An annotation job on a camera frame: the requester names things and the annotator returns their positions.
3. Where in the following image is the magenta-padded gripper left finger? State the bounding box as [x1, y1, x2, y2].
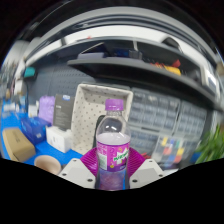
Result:
[58, 147, 100, 190]

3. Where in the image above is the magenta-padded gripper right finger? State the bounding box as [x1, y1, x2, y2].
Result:
[128, 147, 165, 190]

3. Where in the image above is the purple-capped clear drink bottle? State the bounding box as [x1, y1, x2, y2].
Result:
[95, 98, 132, 192]

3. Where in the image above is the beige patterned mug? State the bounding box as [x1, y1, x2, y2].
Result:
[33, 155, 63, 176]

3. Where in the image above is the clear organizer with coloured parts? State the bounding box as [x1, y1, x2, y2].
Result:
[151, 134, 186, 164]

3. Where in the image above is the small white box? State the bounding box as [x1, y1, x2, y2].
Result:
[45, 125, 74, 154]

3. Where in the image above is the black rectangular speaker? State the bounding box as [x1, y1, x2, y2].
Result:
[94, 114, 108, 148]

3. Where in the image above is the white dotted storage bin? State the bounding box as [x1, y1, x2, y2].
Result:
[70, 83, 134, 156]

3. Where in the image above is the blue box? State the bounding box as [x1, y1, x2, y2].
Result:
[20, 116, 52, 145]

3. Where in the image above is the dark grey upright box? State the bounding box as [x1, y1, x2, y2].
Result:
[53, 93, 76, 131]

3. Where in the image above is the brown cardboard box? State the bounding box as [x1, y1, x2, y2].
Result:
[1, 128, 37, 163]

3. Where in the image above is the purple plastic bag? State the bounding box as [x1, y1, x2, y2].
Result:
[38, 95, 56, 124]

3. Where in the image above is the green potted plant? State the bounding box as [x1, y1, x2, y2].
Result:
[194, 124, 224, 164]

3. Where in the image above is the dark overhead shelf unit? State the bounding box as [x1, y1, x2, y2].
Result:
[24, 6, 224, 111]

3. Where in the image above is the teal small device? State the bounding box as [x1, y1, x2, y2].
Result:
[23, 66, 37, 79]

